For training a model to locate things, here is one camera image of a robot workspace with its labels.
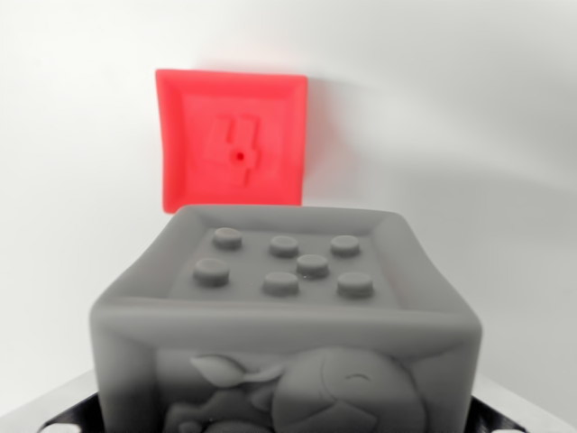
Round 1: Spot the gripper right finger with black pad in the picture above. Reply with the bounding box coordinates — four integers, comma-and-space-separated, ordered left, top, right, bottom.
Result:
468, 373, 577, 433

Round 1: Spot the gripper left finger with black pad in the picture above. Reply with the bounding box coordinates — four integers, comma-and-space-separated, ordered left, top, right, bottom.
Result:
0, 372, 103, 433

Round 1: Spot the grey embossed rubber cube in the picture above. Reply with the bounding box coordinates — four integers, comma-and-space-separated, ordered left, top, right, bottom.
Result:
88, 204, 483, 433

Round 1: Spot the red embossed rubber cube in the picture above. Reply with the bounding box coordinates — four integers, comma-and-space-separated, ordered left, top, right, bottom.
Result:
155, 68, 309, 215

